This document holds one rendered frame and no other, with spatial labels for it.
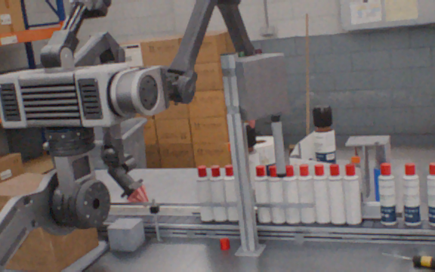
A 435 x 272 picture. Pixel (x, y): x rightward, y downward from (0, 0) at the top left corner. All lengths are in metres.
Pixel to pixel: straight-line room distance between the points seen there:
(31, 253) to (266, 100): 0.93
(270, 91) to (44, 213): 0.79
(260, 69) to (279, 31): 4.87
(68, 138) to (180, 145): 4.12
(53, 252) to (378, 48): 4.94
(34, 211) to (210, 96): 3.93
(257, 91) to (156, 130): 4.00
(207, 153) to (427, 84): 2.34
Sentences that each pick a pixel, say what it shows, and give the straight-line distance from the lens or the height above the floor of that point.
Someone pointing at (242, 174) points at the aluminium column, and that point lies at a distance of 1.98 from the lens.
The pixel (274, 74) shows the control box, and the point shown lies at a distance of 1.96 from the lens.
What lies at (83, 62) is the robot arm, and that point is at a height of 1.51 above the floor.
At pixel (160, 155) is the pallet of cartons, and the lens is 5.93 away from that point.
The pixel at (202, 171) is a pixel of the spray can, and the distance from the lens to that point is 2.20.
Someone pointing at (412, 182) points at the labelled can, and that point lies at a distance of 2.04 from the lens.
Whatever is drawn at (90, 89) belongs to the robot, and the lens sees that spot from 1.63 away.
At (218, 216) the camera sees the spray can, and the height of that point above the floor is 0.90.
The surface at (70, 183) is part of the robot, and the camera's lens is 1.77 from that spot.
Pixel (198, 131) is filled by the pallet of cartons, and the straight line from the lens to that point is 5.69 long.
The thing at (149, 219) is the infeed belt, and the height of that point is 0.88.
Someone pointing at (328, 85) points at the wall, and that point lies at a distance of 6.69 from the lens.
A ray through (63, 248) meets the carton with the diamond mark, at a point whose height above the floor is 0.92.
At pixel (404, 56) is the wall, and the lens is 6.46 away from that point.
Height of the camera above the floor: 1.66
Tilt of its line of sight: 12 degrees down
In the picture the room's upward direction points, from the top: 7 degrees counter-clockwise
